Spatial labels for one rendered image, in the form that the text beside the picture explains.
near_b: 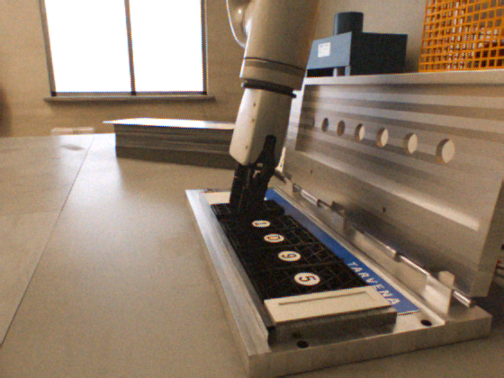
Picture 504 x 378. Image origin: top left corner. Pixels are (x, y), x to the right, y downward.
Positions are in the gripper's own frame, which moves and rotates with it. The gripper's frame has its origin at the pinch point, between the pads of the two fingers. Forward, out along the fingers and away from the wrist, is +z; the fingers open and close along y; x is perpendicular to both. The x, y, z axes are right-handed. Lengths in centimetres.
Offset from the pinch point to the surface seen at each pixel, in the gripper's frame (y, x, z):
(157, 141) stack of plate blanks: -56, -10, 2
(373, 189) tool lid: 14.1, 10.0, -6.6
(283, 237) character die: 12.0, 1.6, 1.0
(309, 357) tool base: 29.2, -2.0, 3.9
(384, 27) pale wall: -233, 156, -94
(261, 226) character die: 8.0, 0.2, 1.3
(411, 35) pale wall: -202, 160, -85
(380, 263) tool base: 18.8, 9.9, 0.2
